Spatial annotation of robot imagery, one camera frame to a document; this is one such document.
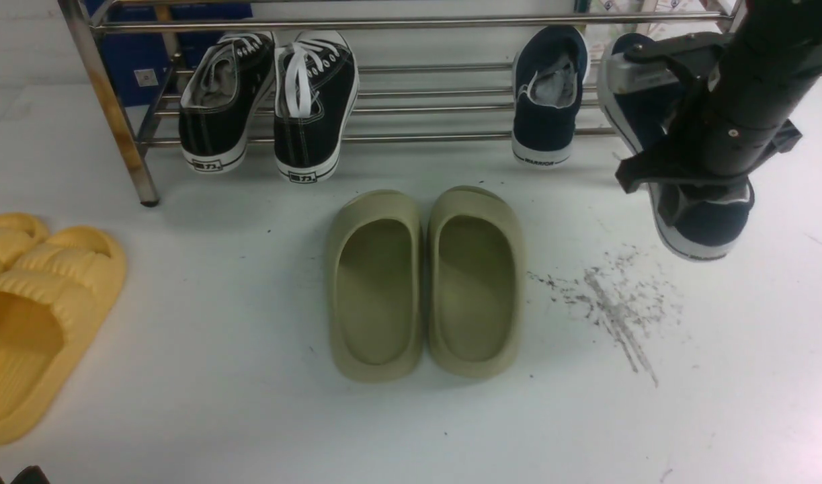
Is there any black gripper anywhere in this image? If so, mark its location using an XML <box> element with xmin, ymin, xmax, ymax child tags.
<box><xmin>614</xmin><ymin>30</ymin><xmax>802</xmax><ymax>194</ymax></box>

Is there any navy slip-on shoe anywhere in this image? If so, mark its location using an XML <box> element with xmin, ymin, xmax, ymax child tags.
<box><xmin>510</xmin><ymin>25</ymin><xmax>591</xmax><ymax>169</ymax></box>
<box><xmin>596</xmin><ymin>32</ymin><xmax>755</xmax><ymax>261</ymax></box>

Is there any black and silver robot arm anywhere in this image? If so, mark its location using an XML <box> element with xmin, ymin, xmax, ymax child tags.
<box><xmin>616</xmin><ymin>1</ymin><xmax>822</xmax><ymax>193</ymax></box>

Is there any silver metal shoe rack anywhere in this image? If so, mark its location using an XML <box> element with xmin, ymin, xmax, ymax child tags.
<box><xmin>58</xmin><ymin>1</ymin><xmax>746</xmax><ymax>208</ymax></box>

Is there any blue box behind rack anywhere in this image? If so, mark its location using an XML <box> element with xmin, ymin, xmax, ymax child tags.
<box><xmin>100</xmin><ymin>3</ymin><xmax>252</xmax><ymax>107</ymax></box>

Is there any white printed cardboard box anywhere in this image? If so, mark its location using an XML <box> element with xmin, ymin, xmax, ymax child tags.
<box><xmin>575</xmin><ymin>0</ymin><xmax>741</xmax><ymax>41</ymax></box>

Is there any olive green slipper right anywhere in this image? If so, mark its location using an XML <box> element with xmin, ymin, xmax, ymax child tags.
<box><xmin>428</xmin><ymin>185</ymin><xmax>526</xmax><ymax>379</ymax></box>

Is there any olive green slipper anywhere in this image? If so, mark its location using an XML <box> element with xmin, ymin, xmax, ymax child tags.
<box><xmin>428</xmin><ymin>185</ymin><xmax>526</xmax><ymax>379</ymax></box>
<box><xmin>324</xmin><ymin>190</ymin><xmax>424</xmax><ymax>383</ymax></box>

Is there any olive green slipper left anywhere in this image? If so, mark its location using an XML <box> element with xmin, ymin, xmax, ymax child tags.
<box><xmin>324</xmin><ymin>190</ymin><xmax>424</xmax><ymax>383</ymax></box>

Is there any black canvas sneaker right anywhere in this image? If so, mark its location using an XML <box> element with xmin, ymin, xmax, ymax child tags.
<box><xmin>273</xmin><ymin>30</ymin><xmax>360</xmax><ymax>184</ymax></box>

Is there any black canvas sneaker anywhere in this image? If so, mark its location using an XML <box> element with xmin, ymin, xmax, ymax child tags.
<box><xmin>178</xmin><ymin>31</ymin><xmax>276</xmax><ymax>175</ymax></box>
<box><xmin>273</xmin><ymin>30</ymin><xmax>360</xmax><ymax>184</ymax></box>

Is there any black canvas sneaker left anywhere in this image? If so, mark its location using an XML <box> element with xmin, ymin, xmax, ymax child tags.
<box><xmin>178</xmin><ymin>31</ymin><xmax>276</xmax><ymax>175</ymax></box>

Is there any yellow ribbed slipper front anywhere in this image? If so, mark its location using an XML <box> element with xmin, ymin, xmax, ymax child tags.
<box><xmin>0</xmin><ymin>226</ymin><xmax>127</xmax><ymax>446</ymax></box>

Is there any yellow ribbed slipper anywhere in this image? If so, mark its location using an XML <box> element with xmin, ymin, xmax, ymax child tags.
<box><xmin>0</xmin><ymin>226</ymin><xmax>127</xmax><ymax>446</ymax></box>
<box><xmin>0</xmin><ymin>212</ymin><xmax>49</xmax><ymax>274</ymax></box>

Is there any yellow ribbed slipper back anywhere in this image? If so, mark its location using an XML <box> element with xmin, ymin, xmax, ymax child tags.
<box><xmin>0</xmin><ymin>212</ymin><xmax>49</xmax><ymax>274</ymax></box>

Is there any dark object bottom corner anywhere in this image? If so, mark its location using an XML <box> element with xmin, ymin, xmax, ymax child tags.
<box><xmin>0</xmin><ymin>465</ymin><xmax>50</xmax><ymax>484</ymax></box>

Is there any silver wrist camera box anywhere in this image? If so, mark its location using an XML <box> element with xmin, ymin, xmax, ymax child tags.
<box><xmin>605</xmin><ymin>53</ymin><xmax>680</xmax><ymax>95</ymax></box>

